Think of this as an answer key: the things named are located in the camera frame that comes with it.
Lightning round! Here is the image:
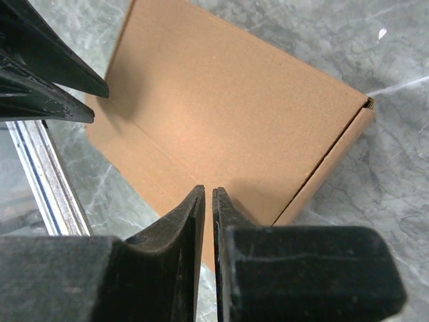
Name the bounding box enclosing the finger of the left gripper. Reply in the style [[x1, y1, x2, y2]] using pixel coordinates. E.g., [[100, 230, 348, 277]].
[[1, 50, 95, 123], [1, 1, 109, 98]]

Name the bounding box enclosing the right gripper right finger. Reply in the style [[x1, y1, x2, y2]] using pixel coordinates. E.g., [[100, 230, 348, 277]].
[[212, 187, 408, 321]]

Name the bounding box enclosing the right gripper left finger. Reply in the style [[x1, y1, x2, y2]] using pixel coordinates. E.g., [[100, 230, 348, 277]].
[[1, 185, 205, 321]]

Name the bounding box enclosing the brown cardboard box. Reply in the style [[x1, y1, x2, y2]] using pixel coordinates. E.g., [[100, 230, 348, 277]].
[[84, 0, 376, 279]]

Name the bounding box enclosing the aluminium rail frame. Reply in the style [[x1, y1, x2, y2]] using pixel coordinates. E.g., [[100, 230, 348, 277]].
[[6, 121, 92, 235]]

